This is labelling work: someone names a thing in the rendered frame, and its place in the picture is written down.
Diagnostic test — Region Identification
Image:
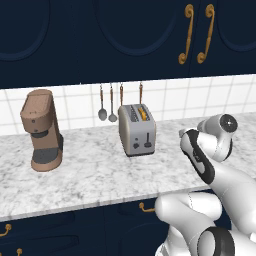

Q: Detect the dark toaster lever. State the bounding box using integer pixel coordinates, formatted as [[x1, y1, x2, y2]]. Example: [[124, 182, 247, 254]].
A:
[[143, 132, 153, 149]]

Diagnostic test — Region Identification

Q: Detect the orange bread slice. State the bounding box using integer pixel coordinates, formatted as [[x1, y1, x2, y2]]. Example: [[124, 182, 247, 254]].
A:
[[138, 106, 149, 121]]

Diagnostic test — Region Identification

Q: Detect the grey two-slot toaster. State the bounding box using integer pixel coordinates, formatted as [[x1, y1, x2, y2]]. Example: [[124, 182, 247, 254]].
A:
[[117, 103, 157, 158]]

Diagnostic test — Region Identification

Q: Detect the navy drawer front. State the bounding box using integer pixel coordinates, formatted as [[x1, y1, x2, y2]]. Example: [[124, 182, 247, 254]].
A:
[[0, 209, 106, 238], [0, 233, 106, 256]]

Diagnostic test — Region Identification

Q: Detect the gold curved cupboard handle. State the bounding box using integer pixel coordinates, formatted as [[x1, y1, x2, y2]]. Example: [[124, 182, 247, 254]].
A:
[[177, 3, 195, 65], [196, 3, 216, 65]]

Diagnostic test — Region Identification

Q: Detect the grey hanging spoon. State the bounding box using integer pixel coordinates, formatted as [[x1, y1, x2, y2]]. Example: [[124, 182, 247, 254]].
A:
[[108, 83, 119, 123], [97, 83, 108, 122]]

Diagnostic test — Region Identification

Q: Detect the navy wall cupboard door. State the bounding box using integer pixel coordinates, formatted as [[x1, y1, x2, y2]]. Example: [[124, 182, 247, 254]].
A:
[[79, 0, 193, 85], [0, 0, 81, 90], [190, 0, 256, 80]]

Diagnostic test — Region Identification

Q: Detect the brown coffee machine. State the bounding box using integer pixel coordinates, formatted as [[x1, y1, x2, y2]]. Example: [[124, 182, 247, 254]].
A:
[[19, 88, 65, 173]]

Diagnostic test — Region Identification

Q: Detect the navy base cupboard door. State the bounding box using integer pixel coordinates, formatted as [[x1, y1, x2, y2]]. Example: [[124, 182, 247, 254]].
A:
[[103, 196, 171, 256]]

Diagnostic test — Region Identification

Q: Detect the brown-handled hanging tool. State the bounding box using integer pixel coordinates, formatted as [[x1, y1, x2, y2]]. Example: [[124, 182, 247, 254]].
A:
[[119, 82, 125, 107], [138, 82, 144, 105]]

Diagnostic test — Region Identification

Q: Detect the gold base cupboard handle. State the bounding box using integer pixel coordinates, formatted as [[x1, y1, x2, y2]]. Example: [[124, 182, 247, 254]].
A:
[[138, 201, 156, 214]]

